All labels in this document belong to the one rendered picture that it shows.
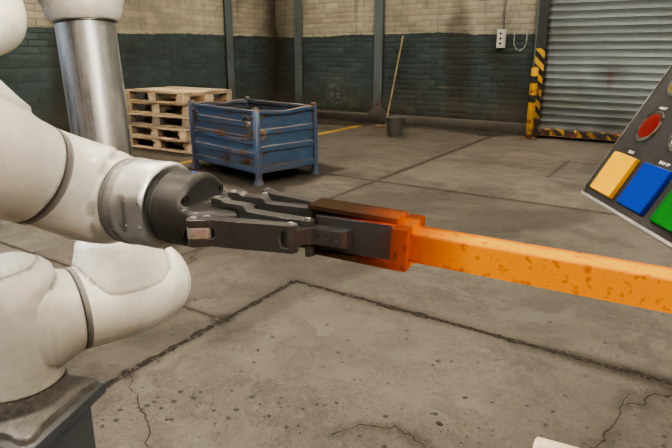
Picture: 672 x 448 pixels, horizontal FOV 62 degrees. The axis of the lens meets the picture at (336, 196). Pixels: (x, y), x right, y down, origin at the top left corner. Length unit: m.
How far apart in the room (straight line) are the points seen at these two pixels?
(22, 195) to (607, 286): 0.48
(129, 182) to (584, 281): 0.41
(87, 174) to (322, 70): 9.69
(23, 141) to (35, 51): 7.31
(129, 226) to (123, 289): 0.51
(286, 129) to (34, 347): 4.49
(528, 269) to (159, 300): 0.81
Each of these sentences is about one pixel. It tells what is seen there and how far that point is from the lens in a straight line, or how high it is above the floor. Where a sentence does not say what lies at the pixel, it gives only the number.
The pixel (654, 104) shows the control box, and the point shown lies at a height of 1.12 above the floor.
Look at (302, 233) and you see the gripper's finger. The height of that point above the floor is 1.06.
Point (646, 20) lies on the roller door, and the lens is 8.43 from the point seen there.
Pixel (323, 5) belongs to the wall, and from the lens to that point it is 10.24.
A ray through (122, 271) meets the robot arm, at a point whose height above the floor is 0.83.
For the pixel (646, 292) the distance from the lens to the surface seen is 0.43.
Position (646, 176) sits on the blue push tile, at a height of 1.03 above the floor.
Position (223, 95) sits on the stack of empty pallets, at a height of 0.66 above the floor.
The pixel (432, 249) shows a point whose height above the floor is 1.06.
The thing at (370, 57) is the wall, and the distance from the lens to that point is 9.70.
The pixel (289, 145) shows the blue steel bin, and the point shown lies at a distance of 5.41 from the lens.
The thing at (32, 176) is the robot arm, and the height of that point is 1.10.
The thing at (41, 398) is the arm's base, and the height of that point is 0.65.
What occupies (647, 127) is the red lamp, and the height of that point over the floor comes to 1.09.
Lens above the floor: 1.21
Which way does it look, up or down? 15 degrees down
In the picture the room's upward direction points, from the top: straight up
